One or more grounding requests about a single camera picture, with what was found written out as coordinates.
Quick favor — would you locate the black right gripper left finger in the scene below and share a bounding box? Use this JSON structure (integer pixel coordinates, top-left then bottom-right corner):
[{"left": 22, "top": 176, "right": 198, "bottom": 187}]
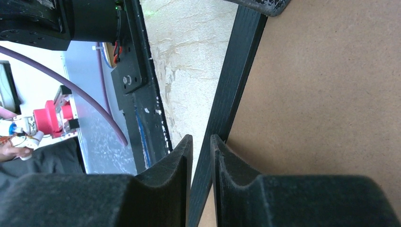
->
[{"left": 0, "top": 135, "right": 193, "bottom": 227}]

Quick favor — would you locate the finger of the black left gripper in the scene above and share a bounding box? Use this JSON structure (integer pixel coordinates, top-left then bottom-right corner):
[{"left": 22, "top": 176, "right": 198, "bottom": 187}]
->
[{"left": 227, "top": 0, "right": 290, "bottom": 17}]

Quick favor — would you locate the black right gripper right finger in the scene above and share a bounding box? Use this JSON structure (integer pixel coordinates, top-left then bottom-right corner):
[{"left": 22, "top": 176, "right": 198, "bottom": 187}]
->
[{"left": 210, "top": 135, "right": 400, "bottom": 227}]

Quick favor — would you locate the black picture frame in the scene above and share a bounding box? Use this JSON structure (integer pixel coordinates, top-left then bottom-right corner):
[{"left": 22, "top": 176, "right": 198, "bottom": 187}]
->
[{"left": 188, "top": 6, "right": 267, "bottom": 227}]

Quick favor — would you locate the brown frame backing board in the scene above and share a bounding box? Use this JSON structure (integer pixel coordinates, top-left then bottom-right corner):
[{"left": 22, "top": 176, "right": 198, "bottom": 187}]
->
[{"left": 197, "top": 0, "right": 401, "bottom": 227}]

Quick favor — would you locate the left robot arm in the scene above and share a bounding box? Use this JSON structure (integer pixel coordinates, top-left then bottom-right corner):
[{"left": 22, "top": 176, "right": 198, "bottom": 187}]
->
[{"left": 0, "top": 0, "right": 139, "bottom": 51}]

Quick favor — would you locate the operator hand outside workspace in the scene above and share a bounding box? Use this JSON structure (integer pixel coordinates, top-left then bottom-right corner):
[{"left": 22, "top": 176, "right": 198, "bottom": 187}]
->
[{"left": 0, "top": 142, "right": 33, "bottom": 162}]

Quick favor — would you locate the red white tool outside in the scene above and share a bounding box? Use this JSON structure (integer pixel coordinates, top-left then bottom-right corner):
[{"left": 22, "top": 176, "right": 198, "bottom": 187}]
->
[{"left": 0, "top": 85, "right": 79, "bottom": 150}]

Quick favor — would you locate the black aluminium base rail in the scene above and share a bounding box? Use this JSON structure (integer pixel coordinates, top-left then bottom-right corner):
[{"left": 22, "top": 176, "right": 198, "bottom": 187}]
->
[{"left": 111, "top": 0, "right": 173, "bottom": 173}]

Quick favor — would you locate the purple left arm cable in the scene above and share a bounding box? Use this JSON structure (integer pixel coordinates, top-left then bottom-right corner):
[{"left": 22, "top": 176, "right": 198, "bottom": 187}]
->
[{"left": 0, "top": 42, "right": 129, "bottom": 147}]

